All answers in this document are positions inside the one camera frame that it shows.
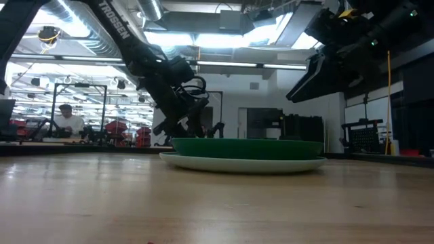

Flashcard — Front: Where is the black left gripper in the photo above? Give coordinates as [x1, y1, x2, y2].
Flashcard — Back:
[152, 97, 211, 139]

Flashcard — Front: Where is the black pegboard cart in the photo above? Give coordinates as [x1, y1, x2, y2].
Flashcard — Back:
[340, 118, 385, 155]

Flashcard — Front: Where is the silver ventilation duct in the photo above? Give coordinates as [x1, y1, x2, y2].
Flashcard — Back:
[135, 0, 164, 22]

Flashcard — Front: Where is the black aluminium table frame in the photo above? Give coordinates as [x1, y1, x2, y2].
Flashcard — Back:
[0, 143, 434, 169]

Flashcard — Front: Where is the black computer monitor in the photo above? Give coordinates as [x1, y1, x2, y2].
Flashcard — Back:
[0, 98, 17, 141]

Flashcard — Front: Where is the large light blue plate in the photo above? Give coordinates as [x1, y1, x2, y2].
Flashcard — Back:
[159, 150, 328, 175]

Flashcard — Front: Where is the red storage bin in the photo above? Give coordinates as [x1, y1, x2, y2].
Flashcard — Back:
[135, 126, 153, 148]
[104, 120, 129, 143]

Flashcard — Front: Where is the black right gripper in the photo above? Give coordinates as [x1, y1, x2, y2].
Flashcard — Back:
[286, 46, 381, 103]

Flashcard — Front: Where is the large dark green plate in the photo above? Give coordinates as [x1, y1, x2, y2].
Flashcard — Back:
[171, 136, 324, 161]

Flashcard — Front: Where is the person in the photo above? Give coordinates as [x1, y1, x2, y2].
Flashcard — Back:
[52, 103, 86, 138]

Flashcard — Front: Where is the grey ceiling box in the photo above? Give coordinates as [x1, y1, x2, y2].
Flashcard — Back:
[219, 9, 243, 32]

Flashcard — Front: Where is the white bottle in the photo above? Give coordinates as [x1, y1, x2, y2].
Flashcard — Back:
[389, 139, 401, 157]

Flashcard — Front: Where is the black metal stand frame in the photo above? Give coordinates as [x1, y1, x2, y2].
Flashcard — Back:
[50, 82, 109, 144]

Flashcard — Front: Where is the black storage cabinet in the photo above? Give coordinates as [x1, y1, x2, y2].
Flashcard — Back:
[279, 114, 325, 142]

